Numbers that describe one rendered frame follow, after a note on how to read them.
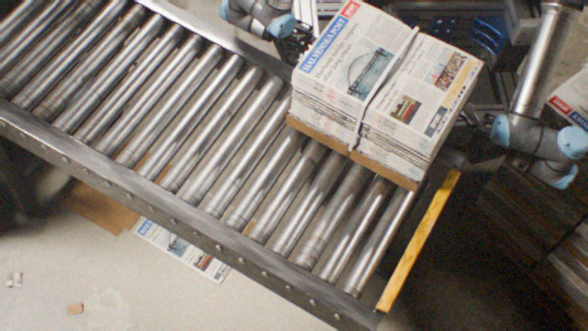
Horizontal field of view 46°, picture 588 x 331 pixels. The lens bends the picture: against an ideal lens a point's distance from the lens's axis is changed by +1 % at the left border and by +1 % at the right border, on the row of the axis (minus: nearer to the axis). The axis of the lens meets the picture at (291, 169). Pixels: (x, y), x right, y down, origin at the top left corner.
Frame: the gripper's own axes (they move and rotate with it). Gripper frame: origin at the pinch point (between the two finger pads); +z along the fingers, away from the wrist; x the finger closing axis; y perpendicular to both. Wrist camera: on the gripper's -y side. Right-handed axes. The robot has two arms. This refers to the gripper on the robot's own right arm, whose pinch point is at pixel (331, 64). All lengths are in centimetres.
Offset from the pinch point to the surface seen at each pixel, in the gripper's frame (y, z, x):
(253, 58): 1.7, -18.9, -11.3
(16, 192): -60, -79, -61
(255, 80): 0.9, -14.6, -16.7
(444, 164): 0.3, 40.4, -12.4
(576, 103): 5, 63, 21
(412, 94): 24.8, 26.5, -15.5
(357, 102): 24.9, 16.7, -24.6
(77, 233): -78, -61, -58
